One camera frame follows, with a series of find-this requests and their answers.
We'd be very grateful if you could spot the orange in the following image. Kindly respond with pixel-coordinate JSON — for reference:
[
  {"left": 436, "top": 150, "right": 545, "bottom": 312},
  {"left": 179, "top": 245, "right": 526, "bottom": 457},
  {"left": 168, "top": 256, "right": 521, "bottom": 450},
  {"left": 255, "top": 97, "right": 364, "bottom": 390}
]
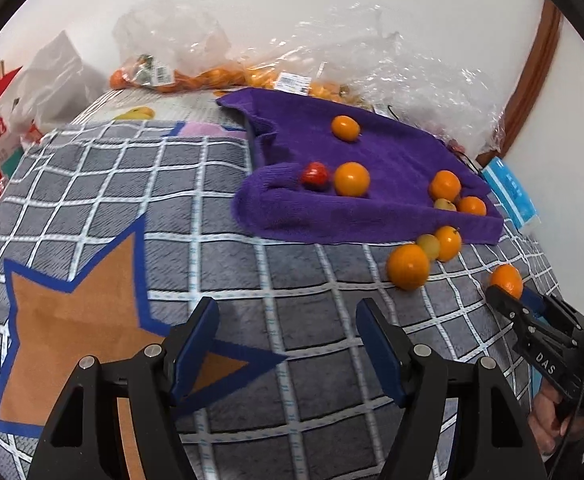
[
  {"left": 458, "top": 196, "right": 487, "bottom": 217},
  {"left": 434, "top": 225, "right": 463, "bottom": 262},
  {"left": 333, "top": 161, "right": 371, "bottom": 197},
  {"left": 489, "top": 264, "right": 524, "bottom": 300},
  {"left": 332, "top": 115, "right": 361, "bottom": 142},
  {"left": 429, "top": 170, "right": 462, "bottom": 202},
  {"left": 387, "top": 243, "right": 431, "bottom": 291}
]

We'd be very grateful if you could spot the purple towel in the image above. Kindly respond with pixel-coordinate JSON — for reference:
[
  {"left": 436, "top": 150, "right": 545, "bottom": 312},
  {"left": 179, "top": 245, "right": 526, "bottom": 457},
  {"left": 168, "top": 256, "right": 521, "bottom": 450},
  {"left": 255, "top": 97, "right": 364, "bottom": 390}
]
[{"left": 217, "top": 87, "right": 505, "bottom": 246}]

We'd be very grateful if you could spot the clear bag of red fruit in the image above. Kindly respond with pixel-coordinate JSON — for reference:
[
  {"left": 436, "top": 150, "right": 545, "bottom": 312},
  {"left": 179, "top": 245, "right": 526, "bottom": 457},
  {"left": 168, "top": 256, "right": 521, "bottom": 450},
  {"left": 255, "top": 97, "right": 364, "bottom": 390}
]
[{"left": 372, "top": 35, "right": 510, "bottom": 161}]

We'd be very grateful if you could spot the person's right hand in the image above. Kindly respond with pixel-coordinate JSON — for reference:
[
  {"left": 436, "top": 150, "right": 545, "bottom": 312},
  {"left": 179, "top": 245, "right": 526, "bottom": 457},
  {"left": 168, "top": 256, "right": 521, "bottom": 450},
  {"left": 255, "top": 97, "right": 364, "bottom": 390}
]
[{"left": 529, "top": 380, "right": 584, "bottom": 456}]

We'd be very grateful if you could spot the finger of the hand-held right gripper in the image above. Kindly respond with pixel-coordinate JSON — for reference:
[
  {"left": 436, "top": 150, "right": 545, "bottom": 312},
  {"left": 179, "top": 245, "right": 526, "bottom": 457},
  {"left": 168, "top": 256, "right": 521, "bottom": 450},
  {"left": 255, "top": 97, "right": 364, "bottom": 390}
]
[
  {"left": 522, "top": 290, "right": 584, "bottom": 333},
  {"left": 486, "top": 285, "right": 537, "bottom": 343}
]

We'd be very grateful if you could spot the small red fruit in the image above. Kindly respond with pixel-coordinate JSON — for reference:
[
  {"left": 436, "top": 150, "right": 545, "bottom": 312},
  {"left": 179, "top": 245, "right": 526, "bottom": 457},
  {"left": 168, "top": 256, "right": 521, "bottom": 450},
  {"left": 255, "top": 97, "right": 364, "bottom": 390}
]
[{"left": 301, "top": 161, "right": 331, "bottom": 191}]

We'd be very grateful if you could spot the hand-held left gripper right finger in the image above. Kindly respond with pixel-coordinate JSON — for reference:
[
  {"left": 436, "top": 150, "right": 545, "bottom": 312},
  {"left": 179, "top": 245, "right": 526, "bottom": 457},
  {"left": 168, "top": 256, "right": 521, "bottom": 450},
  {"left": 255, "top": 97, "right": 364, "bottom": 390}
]
[{"left": 356, "top": 297, "right": 547, "bottom": 480}]

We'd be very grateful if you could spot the brown wooden door frame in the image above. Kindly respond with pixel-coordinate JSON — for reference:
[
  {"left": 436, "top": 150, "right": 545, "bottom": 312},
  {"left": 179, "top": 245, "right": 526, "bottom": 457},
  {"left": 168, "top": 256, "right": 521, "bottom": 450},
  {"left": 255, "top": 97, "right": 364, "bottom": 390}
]
[{"left": 474, "top": 0, "right": 562, "bottom": 166}]

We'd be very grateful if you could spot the grey checked blanket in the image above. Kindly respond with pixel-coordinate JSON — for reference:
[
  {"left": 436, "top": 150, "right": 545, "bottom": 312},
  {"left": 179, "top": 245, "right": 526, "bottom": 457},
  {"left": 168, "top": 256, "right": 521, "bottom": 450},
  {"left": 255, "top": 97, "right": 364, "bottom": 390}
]
[{"left": 0, "top": 120, "right": 562, "bottom": 480}]

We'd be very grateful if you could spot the small green fruit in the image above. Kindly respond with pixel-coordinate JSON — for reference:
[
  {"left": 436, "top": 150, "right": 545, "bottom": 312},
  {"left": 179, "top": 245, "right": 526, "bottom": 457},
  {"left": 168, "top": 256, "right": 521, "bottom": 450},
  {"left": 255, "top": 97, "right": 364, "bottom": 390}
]
[{"left": 416, "top": 233, "right": 441, "bottom": 261}]

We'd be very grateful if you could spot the clear bag of oranges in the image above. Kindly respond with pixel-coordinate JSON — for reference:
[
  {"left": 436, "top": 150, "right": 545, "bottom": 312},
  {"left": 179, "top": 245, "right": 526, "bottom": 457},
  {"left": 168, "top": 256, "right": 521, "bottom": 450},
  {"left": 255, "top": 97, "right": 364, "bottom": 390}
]
[
  {"left": 172, "top": 25, "right": 323, "bottom": 98},
  {"left": 109, "top": 2, "right": 233, "bottom": 93}
]

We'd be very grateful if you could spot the white plastic bag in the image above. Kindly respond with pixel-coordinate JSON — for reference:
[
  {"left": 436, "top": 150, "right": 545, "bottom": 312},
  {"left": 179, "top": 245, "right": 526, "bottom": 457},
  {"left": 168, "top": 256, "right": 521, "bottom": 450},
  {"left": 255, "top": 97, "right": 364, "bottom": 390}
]
[{"left": 0, "top": 30, "right": 108, "bottom": 133}]

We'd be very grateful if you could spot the blue tissue pack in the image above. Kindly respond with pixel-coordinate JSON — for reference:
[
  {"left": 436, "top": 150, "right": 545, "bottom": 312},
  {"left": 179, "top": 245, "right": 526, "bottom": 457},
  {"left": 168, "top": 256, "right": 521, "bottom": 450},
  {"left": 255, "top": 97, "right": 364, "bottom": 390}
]
[{"left": 482, "top": 156, "right": 540, "bottom": 228}]

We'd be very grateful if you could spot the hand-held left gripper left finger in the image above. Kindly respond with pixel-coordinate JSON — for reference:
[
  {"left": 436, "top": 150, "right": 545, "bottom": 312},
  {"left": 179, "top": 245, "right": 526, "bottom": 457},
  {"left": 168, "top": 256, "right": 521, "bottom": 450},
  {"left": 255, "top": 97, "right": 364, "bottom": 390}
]
[{"left": 27, "top": 297, "right": 220, "bottom": 480}]

